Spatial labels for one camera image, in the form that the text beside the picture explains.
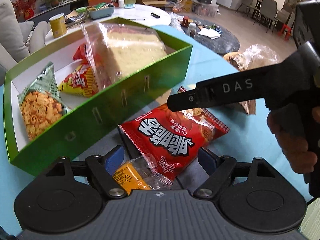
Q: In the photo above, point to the beige recliner sofa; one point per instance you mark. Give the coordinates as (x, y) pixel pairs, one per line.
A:
(15, 35)

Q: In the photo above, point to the blue basket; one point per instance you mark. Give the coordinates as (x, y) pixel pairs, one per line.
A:
(101, 13)

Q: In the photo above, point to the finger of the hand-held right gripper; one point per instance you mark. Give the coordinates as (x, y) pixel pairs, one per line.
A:
(185, 101)

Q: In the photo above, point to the orange snack packet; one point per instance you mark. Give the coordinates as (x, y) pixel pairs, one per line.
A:
(131, 177)

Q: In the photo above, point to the green cardboard box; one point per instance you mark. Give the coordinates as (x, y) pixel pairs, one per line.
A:
(100, 120)

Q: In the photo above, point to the red yellow striped snack bag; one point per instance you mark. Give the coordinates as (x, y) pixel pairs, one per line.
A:
(77, 80)

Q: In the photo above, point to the red berry decoration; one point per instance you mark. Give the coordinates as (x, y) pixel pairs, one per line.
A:
(26, 1)

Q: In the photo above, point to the grey dining chair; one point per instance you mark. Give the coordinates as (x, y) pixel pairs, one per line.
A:
(250, 1)
(268, 10)

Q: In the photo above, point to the clear storage boxes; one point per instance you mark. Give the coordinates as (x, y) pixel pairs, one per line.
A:
(207, 10)

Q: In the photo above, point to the white paper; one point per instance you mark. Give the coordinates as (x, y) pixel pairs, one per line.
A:
(208, 33)

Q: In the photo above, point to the dark round marble table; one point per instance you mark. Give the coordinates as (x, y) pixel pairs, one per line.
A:
(220, 43)

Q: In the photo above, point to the bread in clear plastic bag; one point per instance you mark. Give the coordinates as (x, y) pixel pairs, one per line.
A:
(260, 56)

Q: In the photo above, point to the bread loaf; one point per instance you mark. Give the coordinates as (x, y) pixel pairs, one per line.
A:
(135, 52)

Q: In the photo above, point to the white round table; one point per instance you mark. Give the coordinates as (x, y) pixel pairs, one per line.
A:
(140, 11)

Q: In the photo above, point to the black pen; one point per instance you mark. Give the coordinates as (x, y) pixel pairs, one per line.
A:
(137, 19)

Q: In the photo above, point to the yellow can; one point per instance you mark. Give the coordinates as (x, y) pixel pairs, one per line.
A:
(58, 27)

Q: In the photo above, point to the white cup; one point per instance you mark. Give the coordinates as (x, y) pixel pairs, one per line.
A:
(121, 3)

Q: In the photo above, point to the black remote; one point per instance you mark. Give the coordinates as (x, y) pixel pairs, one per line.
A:
(155, 15)

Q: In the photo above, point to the red stool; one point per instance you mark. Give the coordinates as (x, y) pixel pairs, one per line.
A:
(285, 31)

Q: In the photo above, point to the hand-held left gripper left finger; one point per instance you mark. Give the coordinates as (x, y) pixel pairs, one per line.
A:
(113, 160)

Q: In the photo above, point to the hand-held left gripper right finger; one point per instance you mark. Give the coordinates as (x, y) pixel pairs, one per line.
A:
(207, 160)

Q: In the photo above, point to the open cardboard box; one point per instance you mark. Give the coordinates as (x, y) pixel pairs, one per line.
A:
(152, 0)

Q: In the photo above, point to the person's right hand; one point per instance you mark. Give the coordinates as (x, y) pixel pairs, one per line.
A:
(287, 135)

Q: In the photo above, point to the brown snack packet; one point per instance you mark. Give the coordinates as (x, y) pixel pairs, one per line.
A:
(246, 107)

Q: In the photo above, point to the green snack bag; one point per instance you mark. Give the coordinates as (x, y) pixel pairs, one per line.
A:
(40, 110)

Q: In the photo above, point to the green bowl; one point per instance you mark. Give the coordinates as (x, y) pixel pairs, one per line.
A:
(81, 10)

